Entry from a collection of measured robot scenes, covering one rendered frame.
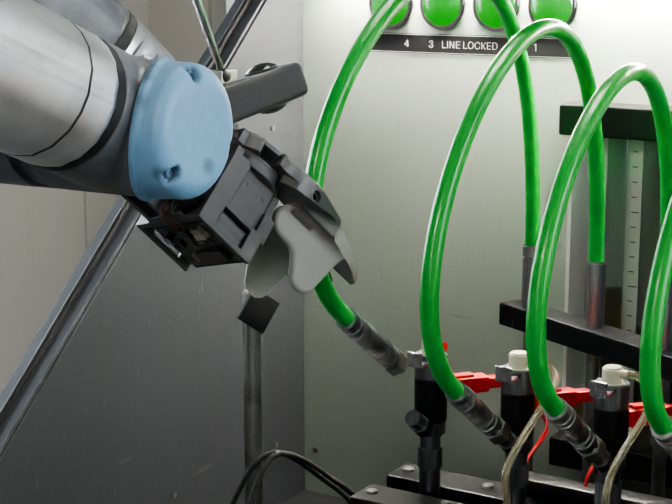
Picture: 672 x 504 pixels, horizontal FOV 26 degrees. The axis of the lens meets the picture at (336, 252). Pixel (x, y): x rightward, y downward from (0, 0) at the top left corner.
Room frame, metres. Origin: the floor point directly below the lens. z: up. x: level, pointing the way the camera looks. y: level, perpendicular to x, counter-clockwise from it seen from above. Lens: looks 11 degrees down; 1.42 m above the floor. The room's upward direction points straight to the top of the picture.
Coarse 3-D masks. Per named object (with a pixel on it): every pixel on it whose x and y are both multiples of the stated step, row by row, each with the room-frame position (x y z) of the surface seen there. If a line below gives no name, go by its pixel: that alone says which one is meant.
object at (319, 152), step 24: (408, 0) 1.14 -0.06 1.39; (504, 0) 1.28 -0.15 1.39; (384, 24) 1.11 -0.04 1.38; (504, 24) 1.30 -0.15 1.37; (360, 48) 1.08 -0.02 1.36; (528, 72) 1.32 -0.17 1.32; (336, 96) 1.06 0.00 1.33; (528, 96) 1.33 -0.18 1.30; (336, 120) 1.05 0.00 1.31; (528, 120) 1.33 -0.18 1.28; (312, 144) 1.04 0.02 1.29; (528, 144) 1.34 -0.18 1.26; (312, 168) 1.03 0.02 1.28; (528, 168) 1.34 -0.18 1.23; (528, 192) 1.34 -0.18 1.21; (528, 216) 1.34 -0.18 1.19; (528, 240) 1.34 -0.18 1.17; (336, 312) 1.06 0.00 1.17
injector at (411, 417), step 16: (416, 352) 1.18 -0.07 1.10; (416, 368) 1.17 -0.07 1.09; (416, 384) 1.17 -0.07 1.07; (432, 384) 1.17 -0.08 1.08; (416, 400) 1.17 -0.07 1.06; (432, 400) 1.17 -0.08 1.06; (416, 416) 1.15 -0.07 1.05; (432, 416) 1.17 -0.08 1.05; (416, 432) 1.16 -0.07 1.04; (432, 432) 1.17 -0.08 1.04; (432, 448) 1.17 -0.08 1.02; (432, 464) 1.17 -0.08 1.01; (432, 480) 1.17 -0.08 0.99; (432, 496) 1.17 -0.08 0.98
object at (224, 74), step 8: (200, 0) 1.43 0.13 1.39; (200, 8) 1.43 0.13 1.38; (200, 16) 1.43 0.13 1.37; (208, 24) 1.44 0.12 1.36; (208, 32) 1.44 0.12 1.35; (208, 40) 1.44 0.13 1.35; (216, 48) 1.45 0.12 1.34; (216, 56) 1.45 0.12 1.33; (216, 64) 1.45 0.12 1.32; (216, 72) 1.45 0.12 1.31; (224, 72) 1.45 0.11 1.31; (232, 72) 1.46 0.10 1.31; (224, 80) 1.45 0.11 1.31
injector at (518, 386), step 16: (512, 384) 1.13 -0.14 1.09; (528, 384) 1.13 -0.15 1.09; (512, 400) 1.13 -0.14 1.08; (528, 400) 1.13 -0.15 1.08; (512, 416) 1.12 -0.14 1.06; (528, 416) 1.13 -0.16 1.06; (512, 432) 1.12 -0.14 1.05; (528, 448) 1.13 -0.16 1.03; (528, 464) 1.14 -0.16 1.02; (512, 480) 1.13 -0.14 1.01; (512, 496) 1.13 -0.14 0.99
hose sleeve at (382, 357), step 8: (360, 320) 1.08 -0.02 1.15; (344, 328) 1.07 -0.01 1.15; (352, 328) 1.07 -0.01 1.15; (360, 328) 1.08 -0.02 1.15; (368, 328) 1.08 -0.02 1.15; (352, 336) 1.08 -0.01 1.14; (360, 336) 1.08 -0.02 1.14; (368, 336) 1.09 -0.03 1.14; (376, 336) 1.10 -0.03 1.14; (360, 344) 1.09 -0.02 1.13; (368, 344) 1.09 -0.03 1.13; (376, 344) 1.10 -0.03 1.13; (384, 344) 1.10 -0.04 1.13; (392, 344) 1.12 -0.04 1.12; (368, 352) 1.10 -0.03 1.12; (376, 352) 1.10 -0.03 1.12; (384, 352) 1.11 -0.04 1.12; (392, 352) 1.11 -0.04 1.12; (376, 360) 1.12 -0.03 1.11; (384, 360) 1.11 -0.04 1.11; (392, 360) 1.12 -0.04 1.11
